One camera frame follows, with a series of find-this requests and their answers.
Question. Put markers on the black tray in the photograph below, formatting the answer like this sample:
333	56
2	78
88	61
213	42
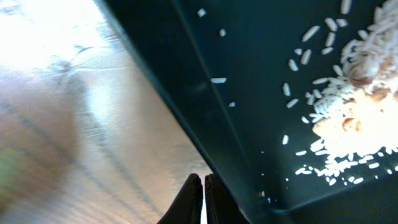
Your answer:
179	45

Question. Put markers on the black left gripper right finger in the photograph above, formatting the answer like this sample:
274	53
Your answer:
220	206

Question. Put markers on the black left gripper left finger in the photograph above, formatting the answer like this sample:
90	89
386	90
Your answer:
187	205

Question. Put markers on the rice leftovers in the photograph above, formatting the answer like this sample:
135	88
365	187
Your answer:
318	80

